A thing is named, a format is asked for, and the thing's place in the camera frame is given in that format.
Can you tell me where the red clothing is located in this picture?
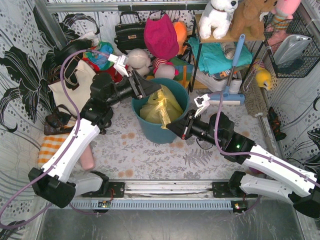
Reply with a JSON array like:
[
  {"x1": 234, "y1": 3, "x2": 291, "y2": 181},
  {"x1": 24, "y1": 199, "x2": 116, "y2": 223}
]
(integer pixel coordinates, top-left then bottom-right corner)
[{"x1": 86, "y1": 59, "x2": 123, "y2": 83}]

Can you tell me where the black orange cloth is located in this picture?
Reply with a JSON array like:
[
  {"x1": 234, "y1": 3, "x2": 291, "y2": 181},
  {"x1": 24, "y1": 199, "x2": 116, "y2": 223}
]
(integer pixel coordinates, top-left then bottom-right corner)
[{"x1": 268, "y1": 107, "x2": 287, "y2": 141}]

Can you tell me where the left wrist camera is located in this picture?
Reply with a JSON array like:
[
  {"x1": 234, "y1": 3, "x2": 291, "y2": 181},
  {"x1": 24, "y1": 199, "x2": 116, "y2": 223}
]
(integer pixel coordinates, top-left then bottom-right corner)
[{"x1": 107, "y1": 54, "x2": 129, "y2": 77}]

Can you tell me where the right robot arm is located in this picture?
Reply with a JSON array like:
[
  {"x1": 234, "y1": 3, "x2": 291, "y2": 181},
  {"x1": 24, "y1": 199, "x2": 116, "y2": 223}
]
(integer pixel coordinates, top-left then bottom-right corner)
[{"x1": 166, "y1": 110, "x2": 320, "y2": 219}]

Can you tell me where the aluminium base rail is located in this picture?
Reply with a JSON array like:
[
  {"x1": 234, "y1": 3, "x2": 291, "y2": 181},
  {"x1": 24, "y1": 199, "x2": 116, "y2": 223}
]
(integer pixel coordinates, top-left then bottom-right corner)
[{"x1": 64, "y1": 178, "x2": 306, "y2": 210}]

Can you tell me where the yellow plush toy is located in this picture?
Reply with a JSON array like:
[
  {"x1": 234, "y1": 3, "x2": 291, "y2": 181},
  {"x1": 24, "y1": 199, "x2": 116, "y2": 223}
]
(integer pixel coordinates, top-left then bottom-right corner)
[{"x1": 252, "y1": 61, "x2": 272, "y2": 91}]

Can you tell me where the white plush dog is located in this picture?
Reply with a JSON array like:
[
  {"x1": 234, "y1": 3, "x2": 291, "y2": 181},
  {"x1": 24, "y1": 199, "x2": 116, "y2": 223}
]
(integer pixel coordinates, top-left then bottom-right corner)
[{"x1": 199, "y1": 0, "x2": 239, "y2": 40}]

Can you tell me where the teal folded cloth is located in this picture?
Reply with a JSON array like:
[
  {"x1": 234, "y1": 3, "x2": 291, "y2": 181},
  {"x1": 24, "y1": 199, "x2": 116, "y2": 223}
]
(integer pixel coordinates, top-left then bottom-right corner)
[{"x1": 198, "y1": 43, "x2": 253, "y2": 75}]

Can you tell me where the silver foil pouch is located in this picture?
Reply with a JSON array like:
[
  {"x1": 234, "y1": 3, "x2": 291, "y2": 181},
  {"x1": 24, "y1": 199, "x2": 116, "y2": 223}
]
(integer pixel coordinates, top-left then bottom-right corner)
[{"x1": 273, "y1": 34, "x2": 312, "y2": 65}]

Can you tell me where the pink head plush doll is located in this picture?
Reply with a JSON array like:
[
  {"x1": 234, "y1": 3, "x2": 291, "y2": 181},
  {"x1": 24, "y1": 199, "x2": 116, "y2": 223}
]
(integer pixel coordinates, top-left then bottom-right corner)
[{"x1": 153, "y1": 57, "x2": 179, "y2": 80}]

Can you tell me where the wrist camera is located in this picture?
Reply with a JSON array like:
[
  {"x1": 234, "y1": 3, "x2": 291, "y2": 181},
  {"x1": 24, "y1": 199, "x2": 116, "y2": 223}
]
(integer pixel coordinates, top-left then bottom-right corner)
[
  {"x1": 107, "y1": 54, "x2": 129, "y2": 77},
  {"x1": 194, "y1": 94, "x2": 211, "y2": 118}
]

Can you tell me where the black leather handbag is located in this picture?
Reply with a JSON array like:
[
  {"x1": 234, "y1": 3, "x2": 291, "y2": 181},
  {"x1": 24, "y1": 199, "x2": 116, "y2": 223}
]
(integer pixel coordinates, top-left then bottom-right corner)
[{"x1": 114, "y1": 11, "x2": 147, "y2": 54}]

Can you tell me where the cream canvas tote bag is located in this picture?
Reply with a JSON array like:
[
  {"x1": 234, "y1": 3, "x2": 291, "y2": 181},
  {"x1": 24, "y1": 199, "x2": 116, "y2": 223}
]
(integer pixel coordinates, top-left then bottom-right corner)
[{"x1": 49, "y1": 60, "x2": 96, "y2": 116}]

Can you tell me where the brown patterned bag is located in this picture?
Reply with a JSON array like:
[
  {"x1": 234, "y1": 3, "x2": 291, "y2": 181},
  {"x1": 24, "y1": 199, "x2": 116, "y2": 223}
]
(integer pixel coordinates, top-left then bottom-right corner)
[{"x1": 43, "y1": 103, "x2": 112, "y2": 136}]

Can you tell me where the colorful printed cloth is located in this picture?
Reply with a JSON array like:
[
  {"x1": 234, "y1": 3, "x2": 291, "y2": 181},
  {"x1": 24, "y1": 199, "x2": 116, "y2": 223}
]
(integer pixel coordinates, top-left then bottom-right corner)
[{"x1": 82, "y1": 41, "x2": 114, "y2": 72}]

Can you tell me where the brown teddy bear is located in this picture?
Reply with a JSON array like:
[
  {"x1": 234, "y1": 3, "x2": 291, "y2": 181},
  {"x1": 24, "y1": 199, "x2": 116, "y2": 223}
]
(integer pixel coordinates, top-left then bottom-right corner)
[{"x1": 230, "y1": 0, "x2": 278, "y2": 38}]

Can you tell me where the purple cable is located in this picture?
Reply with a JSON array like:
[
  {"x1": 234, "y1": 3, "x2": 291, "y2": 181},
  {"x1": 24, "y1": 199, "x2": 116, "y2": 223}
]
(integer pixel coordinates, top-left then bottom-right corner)
[
  {"x1": 0, "y1": 49, "x2": 111, "y2": 230},
  {"x1": 209, "y1": 91, "x2": 320, "y2": 216}
]

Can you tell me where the magenta cloth bag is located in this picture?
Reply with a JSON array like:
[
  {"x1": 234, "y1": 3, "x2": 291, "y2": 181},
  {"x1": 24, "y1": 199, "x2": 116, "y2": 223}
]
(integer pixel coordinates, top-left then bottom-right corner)
[{"x1": 144, "y1": 13, "x2": 179, "y2": 61}]

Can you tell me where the yellow trash bag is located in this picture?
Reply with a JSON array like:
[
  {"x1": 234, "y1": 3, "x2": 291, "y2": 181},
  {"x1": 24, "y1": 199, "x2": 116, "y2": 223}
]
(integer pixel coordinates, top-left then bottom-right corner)
[{"x1": 139, "y1": 84, "x2": 184, "y2": 129}]

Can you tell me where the black wire basket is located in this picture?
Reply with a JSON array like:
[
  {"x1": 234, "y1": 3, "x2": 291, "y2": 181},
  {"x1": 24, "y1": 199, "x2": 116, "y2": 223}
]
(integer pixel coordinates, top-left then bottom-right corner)
[{"x1": 264, "y1": 12, "x2": 320, "y2": 78}]

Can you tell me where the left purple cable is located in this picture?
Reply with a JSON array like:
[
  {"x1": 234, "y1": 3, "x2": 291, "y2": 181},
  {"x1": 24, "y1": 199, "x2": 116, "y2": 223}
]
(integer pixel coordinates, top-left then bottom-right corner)
[{"x1": 0, "y1": 49, "x2": 111, "y2": 230}]

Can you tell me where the black round hat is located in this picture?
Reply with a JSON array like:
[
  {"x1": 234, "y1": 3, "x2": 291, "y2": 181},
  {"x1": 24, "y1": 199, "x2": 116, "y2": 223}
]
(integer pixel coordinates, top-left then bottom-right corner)
[{"x1": 54, "y1": 39, "x2": 93, "y2": 66}]

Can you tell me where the orange checkered towel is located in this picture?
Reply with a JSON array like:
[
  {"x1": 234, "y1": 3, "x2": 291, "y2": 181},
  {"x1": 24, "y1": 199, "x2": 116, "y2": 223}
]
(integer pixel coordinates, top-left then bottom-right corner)
[{"x1": 37, "y1": 134, "x2": 69, "y2": 168}]

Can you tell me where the rainbow folded cloth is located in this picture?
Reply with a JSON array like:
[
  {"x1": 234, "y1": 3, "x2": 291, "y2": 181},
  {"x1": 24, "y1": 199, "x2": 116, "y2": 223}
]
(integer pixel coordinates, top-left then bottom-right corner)
[{"x1": 144, "y1": 57, "x2": 195, "y2": 88}]

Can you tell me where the orange plush toy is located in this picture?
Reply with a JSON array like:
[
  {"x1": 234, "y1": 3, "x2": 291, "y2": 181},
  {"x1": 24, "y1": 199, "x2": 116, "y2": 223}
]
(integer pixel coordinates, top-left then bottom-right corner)
[{"x1": 173, "y1": 21, "x2": 188, "y2": 55}]

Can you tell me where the pink plush toy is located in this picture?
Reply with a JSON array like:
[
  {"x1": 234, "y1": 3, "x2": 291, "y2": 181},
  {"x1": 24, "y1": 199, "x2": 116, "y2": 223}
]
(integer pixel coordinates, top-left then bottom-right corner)
[{"x1": 268, "y1": 0, "x2": 301, "y2": 30}]

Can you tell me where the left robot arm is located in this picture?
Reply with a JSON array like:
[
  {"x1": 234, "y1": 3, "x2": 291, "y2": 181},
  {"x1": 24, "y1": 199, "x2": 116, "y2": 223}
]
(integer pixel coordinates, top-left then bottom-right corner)
[{"x1": 28, "y1": 70, "x2": 161, "y2": 208}]

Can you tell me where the cream plush lamb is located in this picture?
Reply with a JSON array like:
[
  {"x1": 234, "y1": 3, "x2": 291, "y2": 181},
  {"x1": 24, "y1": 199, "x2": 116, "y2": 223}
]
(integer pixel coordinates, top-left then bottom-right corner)
[{"x1": 127, "y1": 48, "x2": 151, "y2": 77}]

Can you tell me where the teal trash bin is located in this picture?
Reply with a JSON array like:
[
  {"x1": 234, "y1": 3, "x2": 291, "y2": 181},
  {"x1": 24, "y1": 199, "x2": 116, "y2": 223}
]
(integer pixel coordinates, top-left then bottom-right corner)
[{"x1": 131, "y1": 78, "x2": 190, "y2": 144}]

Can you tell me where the blue floor mop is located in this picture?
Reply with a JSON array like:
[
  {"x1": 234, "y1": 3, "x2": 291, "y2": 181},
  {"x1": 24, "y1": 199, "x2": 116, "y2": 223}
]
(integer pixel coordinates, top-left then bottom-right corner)
[{"x1": 202, "y1": 34, "x2": 246, "y2": 106}]

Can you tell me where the pink sponge roll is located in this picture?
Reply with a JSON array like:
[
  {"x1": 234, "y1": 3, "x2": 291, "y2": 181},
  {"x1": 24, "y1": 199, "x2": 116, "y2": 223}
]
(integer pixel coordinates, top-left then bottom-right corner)
[{"x1": 79, "y1": 145, "x2": 95, "y2": 171}]

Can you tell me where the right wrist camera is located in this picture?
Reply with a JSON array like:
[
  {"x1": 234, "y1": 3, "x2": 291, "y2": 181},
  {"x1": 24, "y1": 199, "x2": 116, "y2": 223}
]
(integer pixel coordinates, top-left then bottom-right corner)
[{"x1": 194, "y1": 94, "x2": 211, "y2": 118}]

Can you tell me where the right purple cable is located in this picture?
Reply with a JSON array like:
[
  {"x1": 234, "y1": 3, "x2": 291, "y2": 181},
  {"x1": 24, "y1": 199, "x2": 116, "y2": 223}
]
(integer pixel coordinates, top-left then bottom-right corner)
[{"x1": 209, "y1": 91, "x2": 320, "y2": 216}]

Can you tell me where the white storage box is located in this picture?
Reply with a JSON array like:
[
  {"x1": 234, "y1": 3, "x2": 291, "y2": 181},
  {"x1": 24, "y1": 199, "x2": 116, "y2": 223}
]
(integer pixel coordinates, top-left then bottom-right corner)
[{"x1": 195, "y1": 71, "x2": 242, "y2": 94}]

